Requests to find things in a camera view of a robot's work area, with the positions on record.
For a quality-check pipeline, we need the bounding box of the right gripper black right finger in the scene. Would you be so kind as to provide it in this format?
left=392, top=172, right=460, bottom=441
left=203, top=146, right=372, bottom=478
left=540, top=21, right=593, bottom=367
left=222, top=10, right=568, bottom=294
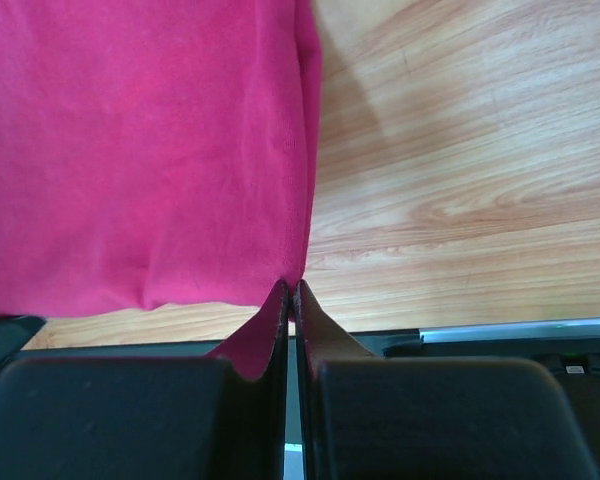
left=293, top=283, right=600, bottom=479

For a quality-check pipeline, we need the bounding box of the aluminium frame rail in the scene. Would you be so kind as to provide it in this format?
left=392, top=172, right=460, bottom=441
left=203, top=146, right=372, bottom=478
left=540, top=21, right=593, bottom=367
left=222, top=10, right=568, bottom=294
left=420, top=318, right=600, bottom=344

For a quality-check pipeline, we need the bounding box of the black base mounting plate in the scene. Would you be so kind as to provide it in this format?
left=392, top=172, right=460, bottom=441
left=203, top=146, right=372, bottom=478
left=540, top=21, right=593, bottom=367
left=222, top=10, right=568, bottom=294
left=0, top=318, right=600, bottom=479

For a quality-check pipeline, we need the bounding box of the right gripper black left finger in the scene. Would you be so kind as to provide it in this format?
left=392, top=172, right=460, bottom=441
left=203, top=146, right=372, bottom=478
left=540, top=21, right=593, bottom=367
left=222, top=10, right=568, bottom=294
left=0, top=282, right=289, bottom=479

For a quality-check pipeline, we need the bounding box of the red t shirt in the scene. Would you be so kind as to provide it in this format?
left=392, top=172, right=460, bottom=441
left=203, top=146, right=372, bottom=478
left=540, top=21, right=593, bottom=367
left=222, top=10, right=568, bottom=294
left=0, top=0, right=324, bottom=384

